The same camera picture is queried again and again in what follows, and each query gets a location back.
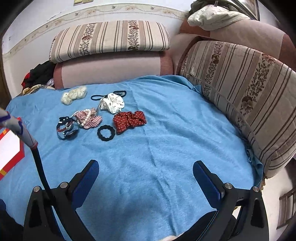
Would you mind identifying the black wavy hair tie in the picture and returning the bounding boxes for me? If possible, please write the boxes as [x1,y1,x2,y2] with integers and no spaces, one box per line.
[96,124,116,142]

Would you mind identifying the red gingham scrunchie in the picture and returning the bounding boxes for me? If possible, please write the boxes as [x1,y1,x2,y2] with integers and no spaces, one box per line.
[72,108,102,130]

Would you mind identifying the white pearl bracelet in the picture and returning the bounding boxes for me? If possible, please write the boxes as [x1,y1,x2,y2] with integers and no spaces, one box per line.
[72,108,93,128]

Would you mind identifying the red polka dot scrunchie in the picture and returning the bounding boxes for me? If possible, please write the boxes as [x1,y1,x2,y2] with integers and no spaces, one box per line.
[113,110,147,135]

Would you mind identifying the white polka dot scrunchie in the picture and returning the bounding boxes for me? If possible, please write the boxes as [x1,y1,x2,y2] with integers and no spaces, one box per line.
[100,93,125,114]

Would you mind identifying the silver hair clip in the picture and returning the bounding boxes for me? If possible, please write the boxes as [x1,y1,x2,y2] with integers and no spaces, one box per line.
[96,99,102,115]

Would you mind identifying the red white jewelry box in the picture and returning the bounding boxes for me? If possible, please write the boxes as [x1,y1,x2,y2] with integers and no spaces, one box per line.
[0,128,25,180]

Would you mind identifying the cream polka dot scrunchie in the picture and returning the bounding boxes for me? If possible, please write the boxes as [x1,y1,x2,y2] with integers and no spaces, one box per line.
[61,86,87,105]

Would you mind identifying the striped floral pillow right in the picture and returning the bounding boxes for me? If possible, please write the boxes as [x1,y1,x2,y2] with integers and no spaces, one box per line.
[180,41,295,178]

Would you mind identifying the striped floral pillow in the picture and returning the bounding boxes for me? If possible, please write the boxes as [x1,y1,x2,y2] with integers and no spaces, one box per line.
[49,20,170,63]
[180,41,295,178]

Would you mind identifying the thin black hair elastics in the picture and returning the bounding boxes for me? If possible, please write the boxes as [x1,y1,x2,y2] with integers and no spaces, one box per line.
[91,90,126,101]

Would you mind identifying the dark clothes pile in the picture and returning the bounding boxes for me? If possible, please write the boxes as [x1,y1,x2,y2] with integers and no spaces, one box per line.
[22,61,56,89]

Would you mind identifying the pink quilt stack right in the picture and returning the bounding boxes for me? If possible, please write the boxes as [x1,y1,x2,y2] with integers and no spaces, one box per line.
[169,19,295,75]

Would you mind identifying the striped floral pillow back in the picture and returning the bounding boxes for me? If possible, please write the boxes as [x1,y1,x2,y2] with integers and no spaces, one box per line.
[49,20,170,63]

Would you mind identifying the white cloth bundle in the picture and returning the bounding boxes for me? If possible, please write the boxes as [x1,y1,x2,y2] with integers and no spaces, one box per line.
[187,4,250,31]

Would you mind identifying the black cable with sleeve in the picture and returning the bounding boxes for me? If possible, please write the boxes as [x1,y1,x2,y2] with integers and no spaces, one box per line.
[0,107,56,202]

